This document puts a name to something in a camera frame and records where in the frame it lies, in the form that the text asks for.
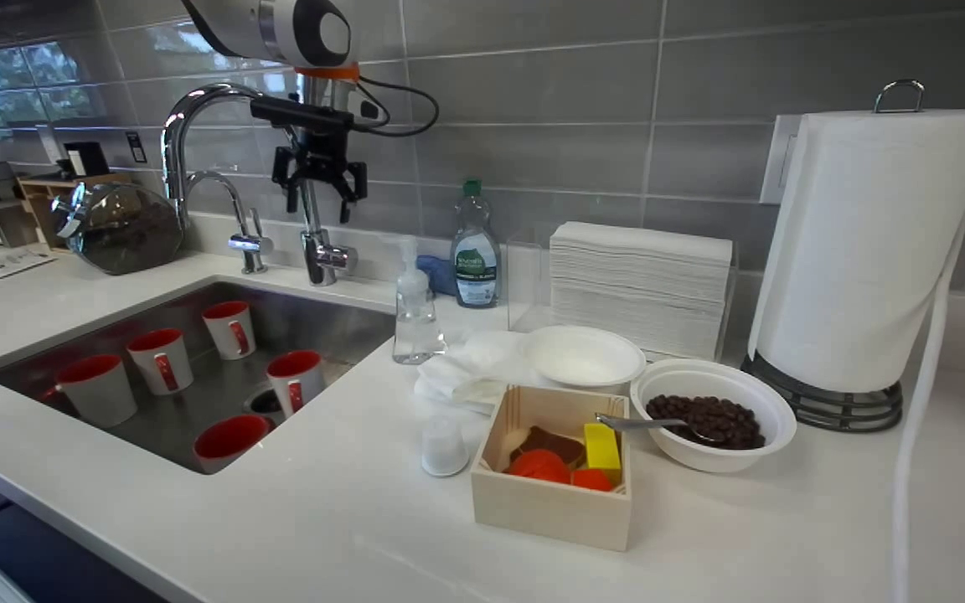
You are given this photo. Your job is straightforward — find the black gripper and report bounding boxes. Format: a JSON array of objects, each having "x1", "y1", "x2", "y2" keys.
[{"x1": 268, "y1": 132, "x2": 372, "y2": 227}]

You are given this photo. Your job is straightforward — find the chrome gooseneck kitchen tap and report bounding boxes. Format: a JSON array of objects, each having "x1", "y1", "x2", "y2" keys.
[{"x1": 157, "y1": 82, "x2": 361, "y2": 287}]

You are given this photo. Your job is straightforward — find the small chrome water tap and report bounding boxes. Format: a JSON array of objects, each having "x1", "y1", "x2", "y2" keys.
[{"x1": 183, "y1": 169, "x2": 274, "y2": 278}]

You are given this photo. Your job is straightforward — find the blue sponge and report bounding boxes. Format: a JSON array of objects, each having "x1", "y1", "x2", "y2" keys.
[{"x1": 413, "y1": 250, "x2": 460, "y2": 297}]

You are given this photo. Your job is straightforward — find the stainless steel sink basin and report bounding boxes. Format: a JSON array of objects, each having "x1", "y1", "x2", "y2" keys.
[{"x1": 0, "y1": 278, "x2": 400, "y2": 478}]

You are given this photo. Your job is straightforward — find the small clear plastic bottle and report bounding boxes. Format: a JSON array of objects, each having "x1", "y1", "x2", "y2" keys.
[{"x1": 387, "y1": 266, "x2": 443, "y2": 370}]

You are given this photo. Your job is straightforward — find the green dish soap bottle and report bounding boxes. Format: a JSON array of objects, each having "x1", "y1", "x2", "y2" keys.
[{"x1": 447, "y1": 177, "x2": 503, "y2": 313}]

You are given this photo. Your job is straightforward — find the white mug red inside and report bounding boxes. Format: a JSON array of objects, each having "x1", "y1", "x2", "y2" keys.
[
  {"x1": 191, "y1": 412, "x2": 274, "y2": 473},
  {"x1": 125, "y1": 326, "x2": 198, "y2": 399},
  {"x1": 198, "y1": 297, "x2": 262, "y2": 363},
  {"x1": 263, "y1": 349, "x2": 329, "y2": 419},
  {"x1": 52, "y1": 353, "x2": 142, "y2": 429}
]

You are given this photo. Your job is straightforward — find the dark glossy bag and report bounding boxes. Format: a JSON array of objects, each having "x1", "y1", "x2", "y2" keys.
[{"x1": 49, "y1": 170, "x2": 191, "y2": 278}]

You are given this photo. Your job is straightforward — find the clear plastic cup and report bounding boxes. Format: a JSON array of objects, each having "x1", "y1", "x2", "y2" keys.
[{"x1": 415, "y1": 406, "x2": 476, "y2": 484}]

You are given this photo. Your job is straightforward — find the empty white bowl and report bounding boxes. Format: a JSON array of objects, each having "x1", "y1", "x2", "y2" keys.
[{"x1": 519, "y1": 323, "x2": 649, "y2": 393}]

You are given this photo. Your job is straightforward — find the printed paper sheet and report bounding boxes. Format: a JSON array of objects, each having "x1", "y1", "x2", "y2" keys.
[{"x1": 0, "y1": 244, "x2": 61, "y2": 281}]

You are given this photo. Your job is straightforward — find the brown toy piece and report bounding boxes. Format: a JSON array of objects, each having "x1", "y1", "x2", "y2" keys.
[{"x1": 508, "y1": 421, "x2": 589, "y2": 468}]

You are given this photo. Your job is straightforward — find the orange toy ball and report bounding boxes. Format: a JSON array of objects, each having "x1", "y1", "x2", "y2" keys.
[
  {"x1": 565, "y1": 467, "x2": 624, "y2": 496},
  {"x1": 506, "y1": 446, "x2": 574, "y2": 485}
]

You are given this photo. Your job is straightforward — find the yellow toy block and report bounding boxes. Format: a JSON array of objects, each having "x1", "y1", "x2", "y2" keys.
[{"x1": 578, "y1": 419, "x2": 625, "y2": 476}]

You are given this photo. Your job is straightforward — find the metal spoon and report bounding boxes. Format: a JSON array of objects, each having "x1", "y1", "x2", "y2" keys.
[{"x1": 592, "y1": 412, "x2": 701, "y2": 441}]

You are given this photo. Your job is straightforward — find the square wooden box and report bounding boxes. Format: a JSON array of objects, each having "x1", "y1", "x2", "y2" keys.
[{"x1": 466, "y1": 381, "x2": 635, "y2": 558}]

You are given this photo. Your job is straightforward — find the white bowl holding beans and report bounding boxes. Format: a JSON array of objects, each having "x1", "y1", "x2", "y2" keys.
[{"x1": 625, "y1": 355, "x2": 801, "y2": 476}]

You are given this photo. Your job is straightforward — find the dark brown coffee beans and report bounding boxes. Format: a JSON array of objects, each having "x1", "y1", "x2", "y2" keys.
[{"x1": 642, "y1": 393, "x2": 766, "y2": 453}]

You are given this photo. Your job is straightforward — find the dark blue cabinet front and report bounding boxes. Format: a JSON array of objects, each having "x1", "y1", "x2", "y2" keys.
[{"x1": 0, "y1": 463, "x2": 174, "y2": 603}]

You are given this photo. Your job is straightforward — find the white paper towel roll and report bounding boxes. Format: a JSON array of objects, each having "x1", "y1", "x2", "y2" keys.
[{"x1": 745, "y1": 109, "x2": 965, "y2": 395}]

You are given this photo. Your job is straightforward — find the thin black cable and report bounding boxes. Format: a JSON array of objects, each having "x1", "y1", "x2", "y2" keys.
[{"x1": 351, "y1": 73, "x2": 443, "y2": 141}]

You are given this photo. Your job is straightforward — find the wooden frame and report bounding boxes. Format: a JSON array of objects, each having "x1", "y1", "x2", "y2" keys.
[{"x1": 13, "y1": 177, "x2": 79, "y2": 244}]

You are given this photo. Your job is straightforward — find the black wire towel holder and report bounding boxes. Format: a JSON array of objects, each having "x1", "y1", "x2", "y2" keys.
[{"x1": 739, "y1": 76, "x2": 933, "y2": 435}]

